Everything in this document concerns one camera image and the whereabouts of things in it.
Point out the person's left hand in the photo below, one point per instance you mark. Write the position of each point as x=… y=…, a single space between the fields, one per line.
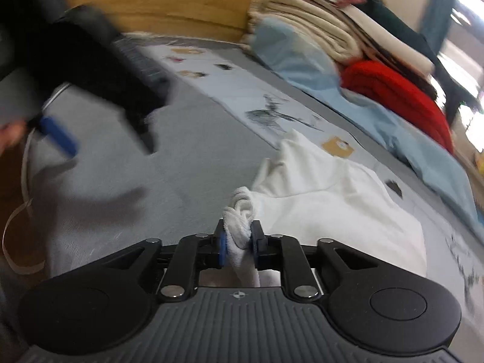
x=9 y=134

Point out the light blue blanket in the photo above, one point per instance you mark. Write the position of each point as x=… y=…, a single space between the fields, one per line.
x=302 y=53

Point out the white folded cloth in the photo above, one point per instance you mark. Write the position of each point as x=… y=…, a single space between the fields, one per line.
x=389 y=41

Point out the white small garment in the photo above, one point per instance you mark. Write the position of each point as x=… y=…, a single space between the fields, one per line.
x=325 y=196

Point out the red folded blanket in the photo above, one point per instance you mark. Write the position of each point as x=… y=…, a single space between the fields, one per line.
x=393 y=90

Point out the beige folded blanket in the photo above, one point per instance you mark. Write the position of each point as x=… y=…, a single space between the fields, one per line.
x=302 y=15

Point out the white printed t-shirt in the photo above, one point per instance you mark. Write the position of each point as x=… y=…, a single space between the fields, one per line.
x=264 y=102

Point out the grey bed cover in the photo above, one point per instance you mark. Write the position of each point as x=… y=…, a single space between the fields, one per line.
x=124 y=181

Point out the dark green cloth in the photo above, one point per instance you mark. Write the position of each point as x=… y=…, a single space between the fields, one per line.
x=400 y=26

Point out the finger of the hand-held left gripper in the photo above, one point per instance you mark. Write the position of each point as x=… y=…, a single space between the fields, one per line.
x=141 y=124
x=58 y=134

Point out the teal curtain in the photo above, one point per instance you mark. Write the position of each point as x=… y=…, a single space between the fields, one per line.
x=438 y=3

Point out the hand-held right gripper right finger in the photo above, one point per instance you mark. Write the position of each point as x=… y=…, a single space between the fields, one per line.
x=258 y=244

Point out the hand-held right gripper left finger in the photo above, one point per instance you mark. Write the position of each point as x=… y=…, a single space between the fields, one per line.
x=223 y=247

